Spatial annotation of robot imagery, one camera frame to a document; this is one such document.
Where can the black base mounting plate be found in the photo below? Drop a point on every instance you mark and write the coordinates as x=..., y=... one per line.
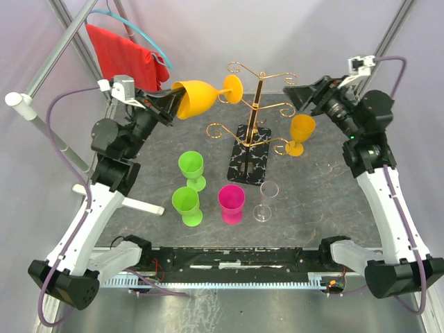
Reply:
x=227, y=264

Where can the yellow wine glass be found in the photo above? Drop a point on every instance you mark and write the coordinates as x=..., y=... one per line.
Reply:
x=302, y=127
x=201, y=96

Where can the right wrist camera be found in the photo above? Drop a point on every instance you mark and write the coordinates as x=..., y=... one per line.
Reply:
x=359, y=67

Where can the white clothes stand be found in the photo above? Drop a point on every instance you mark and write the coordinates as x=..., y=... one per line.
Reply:
x=21, y=103

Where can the aluminium frame post left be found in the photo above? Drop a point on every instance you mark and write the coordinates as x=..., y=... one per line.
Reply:
x=74, y=41

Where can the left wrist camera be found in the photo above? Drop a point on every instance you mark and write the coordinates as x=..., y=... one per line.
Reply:
x=122, y=88

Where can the teal clothes hanger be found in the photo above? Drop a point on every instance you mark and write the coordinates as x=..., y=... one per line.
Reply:
x=138, y=33

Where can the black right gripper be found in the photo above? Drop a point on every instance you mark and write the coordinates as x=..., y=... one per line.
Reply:
x=322, y=91

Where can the clear champagne glass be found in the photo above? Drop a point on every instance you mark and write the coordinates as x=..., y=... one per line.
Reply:
x=269, y=190

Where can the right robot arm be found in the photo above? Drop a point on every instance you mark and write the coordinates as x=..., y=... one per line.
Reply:
x=405, y=264

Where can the pink wine glass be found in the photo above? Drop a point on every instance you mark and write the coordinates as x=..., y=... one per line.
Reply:
x=231, y=199

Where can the green wine glass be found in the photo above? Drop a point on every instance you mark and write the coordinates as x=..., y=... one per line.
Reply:
x=186, y=202
x=191, y=164

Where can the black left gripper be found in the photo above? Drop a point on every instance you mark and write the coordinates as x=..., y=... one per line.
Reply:
x=171, y=103

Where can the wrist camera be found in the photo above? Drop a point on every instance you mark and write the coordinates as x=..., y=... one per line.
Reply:
x=359, y=67
x=122, y=88

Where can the green wine glass front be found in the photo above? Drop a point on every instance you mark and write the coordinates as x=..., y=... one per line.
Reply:
x=186, y=202

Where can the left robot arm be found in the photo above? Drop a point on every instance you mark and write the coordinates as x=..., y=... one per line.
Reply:
x=69, y=273

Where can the red cloth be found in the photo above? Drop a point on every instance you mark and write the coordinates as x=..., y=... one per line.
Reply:
x=119, y=56

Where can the gold wine glass rack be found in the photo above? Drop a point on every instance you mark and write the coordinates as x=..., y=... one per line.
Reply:
x=249, y=157

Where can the white slotted cable duct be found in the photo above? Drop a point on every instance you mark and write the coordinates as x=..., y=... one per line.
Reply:
x=306, y=281

